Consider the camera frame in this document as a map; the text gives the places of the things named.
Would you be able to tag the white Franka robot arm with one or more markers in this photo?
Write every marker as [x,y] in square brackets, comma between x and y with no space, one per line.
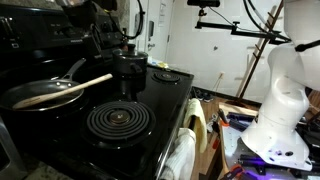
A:
[283,110]

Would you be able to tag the grey frying pan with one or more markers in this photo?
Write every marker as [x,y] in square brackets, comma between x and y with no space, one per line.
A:
[36,87]

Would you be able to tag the white wall phone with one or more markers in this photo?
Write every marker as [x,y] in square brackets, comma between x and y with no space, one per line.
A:
[139,23]

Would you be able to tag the black electric stove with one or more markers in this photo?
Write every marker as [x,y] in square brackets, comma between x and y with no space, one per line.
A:
[160,100]

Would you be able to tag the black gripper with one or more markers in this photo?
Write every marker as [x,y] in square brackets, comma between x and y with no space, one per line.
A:
[81,15]

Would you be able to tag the small coil burner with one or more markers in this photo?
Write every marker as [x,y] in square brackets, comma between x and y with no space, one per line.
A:
[166,77]

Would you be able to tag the robot mounting table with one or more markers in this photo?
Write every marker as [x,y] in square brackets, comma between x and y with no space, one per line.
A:
[233,146]

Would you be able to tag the large coil burner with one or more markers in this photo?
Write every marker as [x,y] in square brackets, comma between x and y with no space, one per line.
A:
[118,118]

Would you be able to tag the orange black clamp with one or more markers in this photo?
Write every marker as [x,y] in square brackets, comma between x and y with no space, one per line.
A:
[233,171]
[224,118]

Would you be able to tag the dark blue box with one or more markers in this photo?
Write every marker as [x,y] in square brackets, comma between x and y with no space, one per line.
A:
[241,120]

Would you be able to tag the black stove knob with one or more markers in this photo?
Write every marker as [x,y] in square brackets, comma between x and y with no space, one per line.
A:
[115,27]
[5,26]

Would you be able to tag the pair of dark shoes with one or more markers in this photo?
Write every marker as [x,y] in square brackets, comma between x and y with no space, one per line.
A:
[203,96]

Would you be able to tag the wooden leaning stand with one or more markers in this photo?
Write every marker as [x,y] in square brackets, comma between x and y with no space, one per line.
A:
[256,56]

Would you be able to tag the yellow hanging towel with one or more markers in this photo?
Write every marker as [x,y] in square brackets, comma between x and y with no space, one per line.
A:
[198,120]

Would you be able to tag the white hanging towel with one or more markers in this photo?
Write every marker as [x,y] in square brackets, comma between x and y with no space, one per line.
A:
[181,153]

